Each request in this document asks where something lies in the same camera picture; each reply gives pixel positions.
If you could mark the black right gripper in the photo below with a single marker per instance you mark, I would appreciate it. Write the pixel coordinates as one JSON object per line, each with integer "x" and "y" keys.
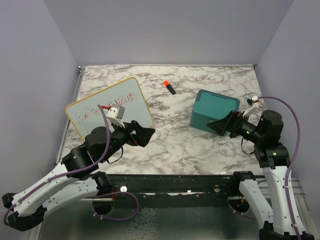
{"x": 231, "y": 123}

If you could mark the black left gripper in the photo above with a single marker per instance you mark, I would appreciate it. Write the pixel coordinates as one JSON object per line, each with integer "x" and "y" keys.
{"x": 143, "y": 135}

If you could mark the teal medicine box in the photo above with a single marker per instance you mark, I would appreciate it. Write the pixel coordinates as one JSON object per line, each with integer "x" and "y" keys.
{"x": 210, "y": 107}

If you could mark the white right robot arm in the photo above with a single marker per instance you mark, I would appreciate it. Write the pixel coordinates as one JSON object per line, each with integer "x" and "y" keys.
{"x": 279, "y": 218}

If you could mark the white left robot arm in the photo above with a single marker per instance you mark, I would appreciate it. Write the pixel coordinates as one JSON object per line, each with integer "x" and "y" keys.
{"x": 75, "y": 177}

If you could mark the yellow framed whiteboard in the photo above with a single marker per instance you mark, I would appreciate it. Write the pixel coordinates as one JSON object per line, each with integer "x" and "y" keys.
{"x": 85, "y": 115}

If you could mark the orange black highlighter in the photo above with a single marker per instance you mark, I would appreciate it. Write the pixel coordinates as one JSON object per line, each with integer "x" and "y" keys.
{"x": 169, "y": 87}

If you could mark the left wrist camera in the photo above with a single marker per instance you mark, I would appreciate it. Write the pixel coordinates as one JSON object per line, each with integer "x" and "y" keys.
{"x": 115, "y": 114}

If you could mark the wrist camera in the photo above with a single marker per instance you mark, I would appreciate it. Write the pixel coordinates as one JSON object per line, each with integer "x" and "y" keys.
{"x": 253, "y": 103}
{"x": 115, "y": 114}

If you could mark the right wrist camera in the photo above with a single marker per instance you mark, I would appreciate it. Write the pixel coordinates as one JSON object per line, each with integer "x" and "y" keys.
{"x": 253, "y": 103}

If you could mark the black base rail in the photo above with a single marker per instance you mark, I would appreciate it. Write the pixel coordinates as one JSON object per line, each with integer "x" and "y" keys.
{"x": 170, "y": 191}

